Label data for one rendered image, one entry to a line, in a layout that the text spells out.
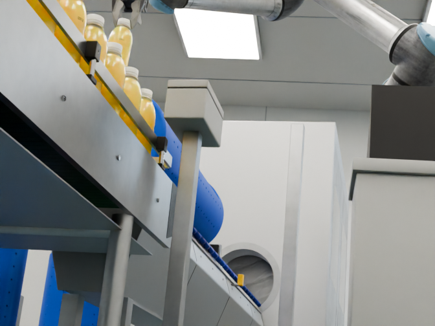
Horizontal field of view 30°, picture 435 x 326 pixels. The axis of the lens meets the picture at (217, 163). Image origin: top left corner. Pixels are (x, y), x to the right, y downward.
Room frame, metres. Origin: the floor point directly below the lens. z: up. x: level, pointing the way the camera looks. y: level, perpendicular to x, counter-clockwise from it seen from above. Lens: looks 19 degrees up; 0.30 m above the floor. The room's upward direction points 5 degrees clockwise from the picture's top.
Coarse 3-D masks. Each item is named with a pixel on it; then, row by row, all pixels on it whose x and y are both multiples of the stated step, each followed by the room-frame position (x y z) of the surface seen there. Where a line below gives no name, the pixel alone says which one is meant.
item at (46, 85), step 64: (0, 0) 1.03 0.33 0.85; (0, 64) 1.06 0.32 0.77; (64, 64) 1.26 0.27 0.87; (0, 128) 1.13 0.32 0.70; (64, 128) 1.30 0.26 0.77; (128, 128) 1.60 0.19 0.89; (0, 192) 1.49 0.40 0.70; (64, 192) 1.44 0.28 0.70; (128, 192) 1.66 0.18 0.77; (128, 256) 1.72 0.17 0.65
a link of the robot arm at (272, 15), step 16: (160, 0) 2.29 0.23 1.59; (176, 0) 2.30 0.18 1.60; (192, 0) 2.34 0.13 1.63; (208, 0) 2.38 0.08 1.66; (224, 0) 2.42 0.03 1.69; (240, 0) 2.46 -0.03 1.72; (256, 0) 2.51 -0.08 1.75; (272, 0) 2.56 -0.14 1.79; (288, 0) 2.58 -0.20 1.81; (272, 16) 2.61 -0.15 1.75
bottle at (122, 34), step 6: (120, 24) 2.11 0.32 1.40; (114, 30) 2.11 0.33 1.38; (120, 30) 2.10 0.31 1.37; (126, 30) 2.11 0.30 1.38; (114, 36) 2.10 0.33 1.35; (120, 36) 2.10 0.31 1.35; (126, 36) 2.10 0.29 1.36; (120, 42) 2.10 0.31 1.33; (126, 42) 2.10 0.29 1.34; (126, 48) 2.11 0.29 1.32; (126, 54) 2.11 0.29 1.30; (126, 60) 2.11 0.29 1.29; (126, 66) 2.12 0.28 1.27
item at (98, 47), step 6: (90, 42) 1.38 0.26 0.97; (96, 42) 1.38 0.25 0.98; (90, 48) 1.38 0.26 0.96; (96, 48) 1.38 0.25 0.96; (90, 54) 1.38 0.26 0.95; (96, 54) 1.38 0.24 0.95; (90, 60) 1.39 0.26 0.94; (96, 60) 1.39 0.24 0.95; (90, 66) 1.39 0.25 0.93; (90, 72) 1.38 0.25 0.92; (90, 78) 1.38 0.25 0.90
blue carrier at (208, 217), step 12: (156, 108) 2.16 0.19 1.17; (156, 120) 2.16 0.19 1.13; (156, 132) 2.16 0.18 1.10; (168, 132) 2.19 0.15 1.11; (168, 144) 2.20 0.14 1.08; (180, 144) 2.33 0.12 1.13; (156, 156) 2.16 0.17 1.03; (180, 156) 2.33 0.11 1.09; (204, 180) 2.66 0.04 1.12; (204, 192) 2.66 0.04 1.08; (216, 192) 2.95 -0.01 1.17; (204, 204) 2.71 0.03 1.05; (216, 204) 2.86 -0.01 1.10; (204, 216) 2.77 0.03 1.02; (216, 216) 2.89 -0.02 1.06; (204, 228) 2.85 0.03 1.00; (216, 228) 2.96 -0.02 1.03
